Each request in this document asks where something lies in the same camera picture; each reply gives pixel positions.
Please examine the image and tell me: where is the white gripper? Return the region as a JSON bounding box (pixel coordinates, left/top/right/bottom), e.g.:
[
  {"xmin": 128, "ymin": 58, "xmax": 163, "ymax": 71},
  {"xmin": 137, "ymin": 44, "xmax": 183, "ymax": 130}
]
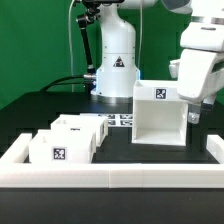
[{"xmin": 177, "ymin": 27, "xmax": 224, "ymax": 124}]

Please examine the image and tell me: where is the white drawer cabinet frame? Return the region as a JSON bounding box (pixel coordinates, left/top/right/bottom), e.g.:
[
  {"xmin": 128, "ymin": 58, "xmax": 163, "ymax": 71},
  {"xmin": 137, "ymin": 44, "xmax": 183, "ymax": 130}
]
[{"xmin": 132, "ymin": 80, "xmax": 188, "ymax": 146}]

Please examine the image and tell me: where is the white drawer box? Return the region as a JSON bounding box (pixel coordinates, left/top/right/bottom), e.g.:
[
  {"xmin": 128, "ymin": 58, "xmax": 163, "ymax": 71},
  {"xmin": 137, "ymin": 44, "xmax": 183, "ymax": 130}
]
[
  {"xmin": 50, "ymin": 114, "xmax": 108, "ymax": 147},
  {"xmin": 29, "ymin": 130, "xmax": 96, "ymax": 164}
]

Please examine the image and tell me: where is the white front drawer box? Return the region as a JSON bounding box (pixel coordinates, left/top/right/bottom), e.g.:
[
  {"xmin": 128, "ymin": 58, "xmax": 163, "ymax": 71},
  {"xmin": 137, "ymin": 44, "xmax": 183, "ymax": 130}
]
[{"xmin": 29, "ymin": 130, "xmax": 96, "ymax": 164}]

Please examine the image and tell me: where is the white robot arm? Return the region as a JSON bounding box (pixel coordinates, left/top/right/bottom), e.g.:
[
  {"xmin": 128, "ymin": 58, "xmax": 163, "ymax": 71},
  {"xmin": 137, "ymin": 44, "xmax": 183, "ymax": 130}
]
[{"xmin": 77, "ymin": 0, "xmax": 224, "ymax": 123}]

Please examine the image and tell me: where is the white marker sheet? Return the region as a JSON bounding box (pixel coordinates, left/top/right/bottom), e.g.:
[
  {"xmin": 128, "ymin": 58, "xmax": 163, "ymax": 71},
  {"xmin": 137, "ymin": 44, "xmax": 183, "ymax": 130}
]
[{"xmin": 79, "ymin": 112, "xmax": 134, "ymax": 128}]

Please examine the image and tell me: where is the white U-shaped fence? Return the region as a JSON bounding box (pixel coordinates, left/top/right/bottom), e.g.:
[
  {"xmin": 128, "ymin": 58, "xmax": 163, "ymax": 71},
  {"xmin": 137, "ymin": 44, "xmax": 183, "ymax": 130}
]
[{"xmin": 0, "ymin": 133, "xmax": 224, "ymax": 188}]

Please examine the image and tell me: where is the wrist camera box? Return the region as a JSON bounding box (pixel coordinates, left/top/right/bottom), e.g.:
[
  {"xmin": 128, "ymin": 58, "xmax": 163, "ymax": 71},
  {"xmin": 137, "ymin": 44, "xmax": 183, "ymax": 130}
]
[{"xmin": 169, "ymin": 59, "xmax": 180, "ymax": 78}]

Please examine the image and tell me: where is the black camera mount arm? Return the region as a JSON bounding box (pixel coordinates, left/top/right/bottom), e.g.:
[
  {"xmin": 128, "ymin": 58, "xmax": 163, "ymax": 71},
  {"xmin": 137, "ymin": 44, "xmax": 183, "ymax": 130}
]
[{"xmin": 75, "ymin": 0, "xmax": 101, "ymax": 81}]

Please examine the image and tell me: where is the black cable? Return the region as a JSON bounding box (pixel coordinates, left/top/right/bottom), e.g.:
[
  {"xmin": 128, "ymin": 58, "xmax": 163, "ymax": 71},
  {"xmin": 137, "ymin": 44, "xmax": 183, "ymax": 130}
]
[{"xmin": 39, "ymin": 75, "xmax": 98, "ymax": 93}]

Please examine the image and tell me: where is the white cable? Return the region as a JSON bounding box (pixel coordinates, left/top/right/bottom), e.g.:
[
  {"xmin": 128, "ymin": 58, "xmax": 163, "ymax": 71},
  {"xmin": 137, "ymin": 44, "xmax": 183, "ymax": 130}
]
[{"xmin": 67, "ymin": 0, "xmax": 77, "ymax": 93}]

